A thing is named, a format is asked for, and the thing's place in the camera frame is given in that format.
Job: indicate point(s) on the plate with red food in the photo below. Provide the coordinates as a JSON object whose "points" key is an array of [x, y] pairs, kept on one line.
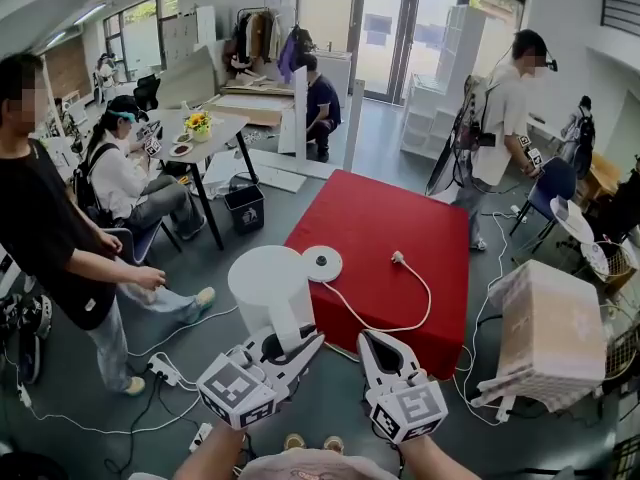
{"points": [[181, 150]]}

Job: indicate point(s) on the black office chair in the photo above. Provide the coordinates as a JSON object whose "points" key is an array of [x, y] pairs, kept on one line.
{"points": [[147, 93]]}

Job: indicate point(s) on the person's beige printed shirt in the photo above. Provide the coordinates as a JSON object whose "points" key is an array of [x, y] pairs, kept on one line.
{"points": [[310, 468]]}

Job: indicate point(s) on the plate with green food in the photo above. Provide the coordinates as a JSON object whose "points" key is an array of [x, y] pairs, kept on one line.
{"points": [[182, 138]]}

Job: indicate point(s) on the low white shelf unit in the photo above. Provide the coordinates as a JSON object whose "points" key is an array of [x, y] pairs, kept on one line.
{"points": [[425, 118]]}

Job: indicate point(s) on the round white side table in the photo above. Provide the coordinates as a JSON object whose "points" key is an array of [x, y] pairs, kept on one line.
{"points": [[575, 220]]}

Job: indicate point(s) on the black wall railing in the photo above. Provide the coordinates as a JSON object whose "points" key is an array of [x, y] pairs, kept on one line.
{"points": [[622, 13]]}

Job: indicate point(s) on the person's tan shoe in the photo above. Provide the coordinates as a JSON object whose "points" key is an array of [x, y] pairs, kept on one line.
{"points": [[334, 444], [295, 442]]}

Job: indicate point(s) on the person's right forearm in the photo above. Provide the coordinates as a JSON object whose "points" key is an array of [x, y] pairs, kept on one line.
{"points": [[440, 460]]}

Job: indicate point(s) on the checked cloth covered box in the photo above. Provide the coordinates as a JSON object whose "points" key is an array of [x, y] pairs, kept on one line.
{"points": [[550, 328]]}

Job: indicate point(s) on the white cabinet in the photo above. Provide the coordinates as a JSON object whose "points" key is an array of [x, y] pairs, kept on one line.
{"points": [[340, 73]]}

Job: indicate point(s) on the white power strip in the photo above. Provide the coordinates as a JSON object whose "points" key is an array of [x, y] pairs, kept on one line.
{"points": [[200, 437], [164, 368]]}

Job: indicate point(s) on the clothes rack with garments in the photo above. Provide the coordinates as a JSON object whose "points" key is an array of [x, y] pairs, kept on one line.
{"points": [[257, 38]]}

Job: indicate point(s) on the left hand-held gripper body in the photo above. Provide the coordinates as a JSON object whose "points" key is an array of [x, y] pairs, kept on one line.
{"points": [[235, 393]]}

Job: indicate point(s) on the black framed window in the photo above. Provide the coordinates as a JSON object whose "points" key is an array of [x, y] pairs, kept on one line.
{"points": [[142, 33]]}

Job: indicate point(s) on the white furniture frame panels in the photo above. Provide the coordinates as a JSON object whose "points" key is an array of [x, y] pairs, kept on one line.
{"points": [[300, 113]]}

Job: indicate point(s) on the glass double door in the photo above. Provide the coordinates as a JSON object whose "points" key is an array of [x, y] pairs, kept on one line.
{"points": [[400, 33]]}

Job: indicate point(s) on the dark grey chair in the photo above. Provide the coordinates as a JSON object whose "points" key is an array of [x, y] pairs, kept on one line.
{"points": [[145, 243]]}

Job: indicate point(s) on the blue chair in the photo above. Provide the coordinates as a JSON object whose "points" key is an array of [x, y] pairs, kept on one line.
{"points": [[555, 183]]}

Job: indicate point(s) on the person's left forearm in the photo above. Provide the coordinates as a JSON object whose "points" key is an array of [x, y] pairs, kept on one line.
{"points": [[210, 455]]}

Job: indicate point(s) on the white round disc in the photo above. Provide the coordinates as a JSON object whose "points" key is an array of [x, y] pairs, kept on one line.
{"points": [[325, 268]]}

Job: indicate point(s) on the white electric kettle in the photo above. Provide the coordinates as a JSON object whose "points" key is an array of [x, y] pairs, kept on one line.
{"points": [[265, 278]]}

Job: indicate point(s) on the sunflower bouquet in pot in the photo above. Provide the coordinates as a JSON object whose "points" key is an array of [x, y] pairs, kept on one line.
{"points": [[199, 125]]}

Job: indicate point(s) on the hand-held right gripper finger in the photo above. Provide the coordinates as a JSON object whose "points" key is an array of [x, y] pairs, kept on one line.
{"points": [[411, 365], [370, 373]]}

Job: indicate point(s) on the tall white shelf unit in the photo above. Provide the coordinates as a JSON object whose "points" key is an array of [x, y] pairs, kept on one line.
{"points": [[462, 53]]}

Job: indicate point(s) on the table with red cloth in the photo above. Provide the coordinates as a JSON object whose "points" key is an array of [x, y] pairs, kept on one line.
{"points": [[390, 213]]}

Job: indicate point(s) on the wooden cabinet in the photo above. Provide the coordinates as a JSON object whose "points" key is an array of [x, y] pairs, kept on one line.
{"points": [[605, 175]]}

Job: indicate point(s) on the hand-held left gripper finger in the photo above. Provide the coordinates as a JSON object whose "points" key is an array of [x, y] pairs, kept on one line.
{"points": [[300, 363], [256, 348]]}

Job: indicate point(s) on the person's left tan shoe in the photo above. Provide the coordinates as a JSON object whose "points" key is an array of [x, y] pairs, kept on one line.
{"points": [[295, 442]]}

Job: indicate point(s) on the person's right tan shoe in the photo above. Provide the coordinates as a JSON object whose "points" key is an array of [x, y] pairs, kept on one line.
{"points": [[334, 444]]}

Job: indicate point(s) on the grey table with black legs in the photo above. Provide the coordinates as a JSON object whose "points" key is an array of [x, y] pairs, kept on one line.
{"points": [[225, 125]]}

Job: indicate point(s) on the black waste bin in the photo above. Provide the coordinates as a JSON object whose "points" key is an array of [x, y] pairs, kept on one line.
{"points": [[245, 213]]}

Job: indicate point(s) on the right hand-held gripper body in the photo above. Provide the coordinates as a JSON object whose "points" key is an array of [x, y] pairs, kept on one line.
{"points": [[412, 410]]}

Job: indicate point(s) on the wooden boards pile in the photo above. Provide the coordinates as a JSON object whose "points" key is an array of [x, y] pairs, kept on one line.
{"points": [[255, 103]]}

